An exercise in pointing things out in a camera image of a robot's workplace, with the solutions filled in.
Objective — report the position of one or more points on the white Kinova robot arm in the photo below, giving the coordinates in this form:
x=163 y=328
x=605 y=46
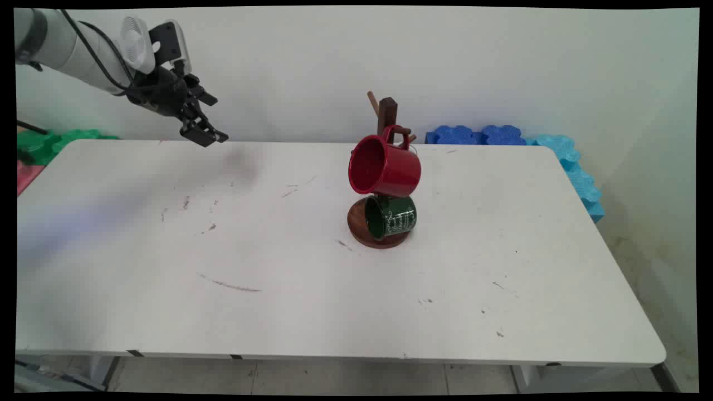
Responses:
x=67 y=47

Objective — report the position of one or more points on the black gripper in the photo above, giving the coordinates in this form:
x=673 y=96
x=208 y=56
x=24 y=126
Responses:
x=161 y=92

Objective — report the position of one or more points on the dark blue foam mat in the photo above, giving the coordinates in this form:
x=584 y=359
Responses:
x=504 y=135
x=454 y=135

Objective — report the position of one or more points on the red foam mat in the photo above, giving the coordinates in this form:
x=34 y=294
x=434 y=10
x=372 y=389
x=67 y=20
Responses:
x=27 y=175

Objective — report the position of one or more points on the light blue foam mat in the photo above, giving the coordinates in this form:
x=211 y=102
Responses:
x=576 y=178

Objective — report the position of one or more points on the red enamel mug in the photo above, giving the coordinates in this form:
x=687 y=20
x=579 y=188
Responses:
x=390 y=170

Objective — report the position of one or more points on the white table leg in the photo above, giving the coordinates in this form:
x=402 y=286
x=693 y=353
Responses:
x=103 y=372
x=529 y=379

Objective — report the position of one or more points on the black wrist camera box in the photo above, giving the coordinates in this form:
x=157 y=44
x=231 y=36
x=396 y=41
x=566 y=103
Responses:
x=170 y=42

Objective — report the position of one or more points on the green foam mat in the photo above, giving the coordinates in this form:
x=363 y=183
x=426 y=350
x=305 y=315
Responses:
x=44 y=145

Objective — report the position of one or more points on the white ribbed sensor housing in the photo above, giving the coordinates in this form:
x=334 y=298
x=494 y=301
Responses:
x=136 y=42

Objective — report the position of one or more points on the green enamel mug white print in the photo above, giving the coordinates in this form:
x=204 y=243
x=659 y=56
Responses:
x=398 y=217

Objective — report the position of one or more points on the dark wooden mug tree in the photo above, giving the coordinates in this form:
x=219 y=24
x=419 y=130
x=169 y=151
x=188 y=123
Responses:
x=386 y=114

